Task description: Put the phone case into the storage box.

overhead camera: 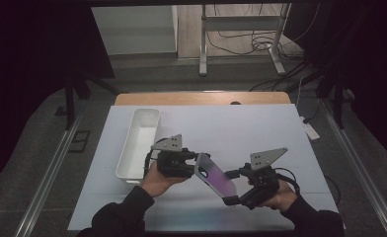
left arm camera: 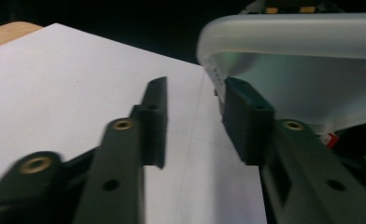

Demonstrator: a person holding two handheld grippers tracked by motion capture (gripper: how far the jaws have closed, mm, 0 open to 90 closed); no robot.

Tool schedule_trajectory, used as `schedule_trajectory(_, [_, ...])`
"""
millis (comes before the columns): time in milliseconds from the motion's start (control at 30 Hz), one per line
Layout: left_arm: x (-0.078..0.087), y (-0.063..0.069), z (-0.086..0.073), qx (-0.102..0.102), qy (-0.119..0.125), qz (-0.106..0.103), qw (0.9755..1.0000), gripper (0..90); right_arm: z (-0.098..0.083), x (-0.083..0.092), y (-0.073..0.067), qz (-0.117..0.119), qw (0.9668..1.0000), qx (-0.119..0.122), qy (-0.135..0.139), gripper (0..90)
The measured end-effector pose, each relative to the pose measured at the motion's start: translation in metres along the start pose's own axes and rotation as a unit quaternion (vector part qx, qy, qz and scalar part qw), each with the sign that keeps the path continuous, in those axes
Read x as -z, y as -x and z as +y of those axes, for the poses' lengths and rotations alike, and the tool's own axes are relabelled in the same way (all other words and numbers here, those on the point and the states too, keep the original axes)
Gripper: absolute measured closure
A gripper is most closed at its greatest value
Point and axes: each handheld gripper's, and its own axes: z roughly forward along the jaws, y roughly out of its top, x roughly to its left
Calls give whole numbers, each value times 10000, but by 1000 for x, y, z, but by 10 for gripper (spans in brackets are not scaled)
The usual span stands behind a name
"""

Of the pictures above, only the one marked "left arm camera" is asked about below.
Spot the white table mat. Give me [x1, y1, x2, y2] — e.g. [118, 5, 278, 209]
[0, 22, 268, 224]

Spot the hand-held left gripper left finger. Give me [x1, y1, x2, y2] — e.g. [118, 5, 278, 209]
[72, 76, 169, 224]

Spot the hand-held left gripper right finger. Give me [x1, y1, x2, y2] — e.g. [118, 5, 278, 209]
[221, 77, 366, 224]

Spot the white plastic container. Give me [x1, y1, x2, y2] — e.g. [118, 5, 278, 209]
[196, 12, 366, 135]

